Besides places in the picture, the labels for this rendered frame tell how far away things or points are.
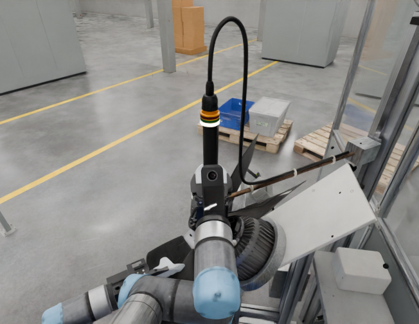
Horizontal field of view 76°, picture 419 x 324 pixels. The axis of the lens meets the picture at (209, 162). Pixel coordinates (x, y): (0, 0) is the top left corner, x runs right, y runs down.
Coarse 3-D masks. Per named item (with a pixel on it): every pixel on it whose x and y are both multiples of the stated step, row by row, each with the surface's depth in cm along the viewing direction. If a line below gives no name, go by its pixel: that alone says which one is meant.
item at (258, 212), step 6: (294, 186) 70; (282, 192) 71; (270, 198) 71; (276, 198) 66; (282, 198) 64; (252, 204) 73; (258, 204) 69; (264, 204) 66; (270, 204) 64; (240, 210) 74; (246, 210) 69; (252, 210) 66; (258, 210) 64; (264, 210) 62; (246, 216) 65; (252, 216) 63; (258, 216) 61
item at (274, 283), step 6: (288, 264) 118; (282, 270) 115; (276, 276) 118; (282, 276) 117; (270, 282) 127; (276, 282) 120; (282, 282) 120; (306, 282) 117; (270, 288) 126; (276, 288) 123; (282, 288) 122; (270, 294) 127; (276, 294) 126; (300, 294) 123; (300, 300) 126
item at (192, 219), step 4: (196, 208) 95; (192, 212) 95; (196, 212) 93; (192, 216) 94; (196, 216) 92; (188, 220) 93; (192, 220) 93; (196, 220) 88; (236, 220) 90; (188, 224) 91; (192, 224) 90; (232, 224) 90; (236, 224) 89; (192, 228) 87; (232, 228) 88; (236, 228) 88; (232, 232) 87; (236, 232) 88
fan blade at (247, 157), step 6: (252, 144) 96; (246, 150) 93; (252, 150) 104; (246, 156) 98; (252, 156) 111; (246, 162) 103; (246, 168) 107; (234, 174) 95; (234, 180) 97; (240, 180) 103; (234, 186) 99
